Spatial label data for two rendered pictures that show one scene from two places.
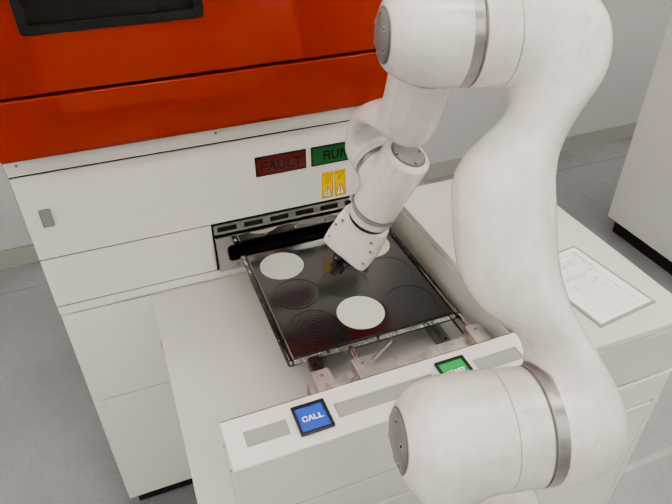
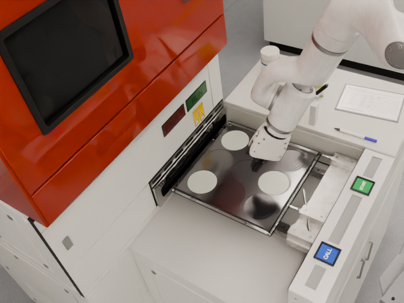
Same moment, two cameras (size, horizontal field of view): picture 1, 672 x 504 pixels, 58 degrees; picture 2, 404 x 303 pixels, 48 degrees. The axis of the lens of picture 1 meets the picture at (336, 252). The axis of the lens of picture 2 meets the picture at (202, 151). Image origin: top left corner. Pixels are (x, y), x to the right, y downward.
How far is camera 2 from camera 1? 0.68 m
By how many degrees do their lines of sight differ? 23
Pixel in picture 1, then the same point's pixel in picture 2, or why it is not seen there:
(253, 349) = (225, 240)
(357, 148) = (266, 95)
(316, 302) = (245, 191)
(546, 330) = not seen: outside the picture
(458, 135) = not seen: hidden behind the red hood
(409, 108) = (330, 67)
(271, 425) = (312, 272)
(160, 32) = (114, 82)
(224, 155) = (146, 135)
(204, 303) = (167, 232)
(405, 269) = not seen: hidden behind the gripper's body
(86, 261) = (92, 254)
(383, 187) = (297, 111)
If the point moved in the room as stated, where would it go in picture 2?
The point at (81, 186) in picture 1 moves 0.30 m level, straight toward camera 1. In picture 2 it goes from (80, 208) to (177, 249)
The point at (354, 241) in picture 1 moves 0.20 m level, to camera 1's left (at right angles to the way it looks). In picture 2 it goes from (273, 146) to (218, 183)
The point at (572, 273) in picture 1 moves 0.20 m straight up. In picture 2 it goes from (359, 100) to (367, 52)
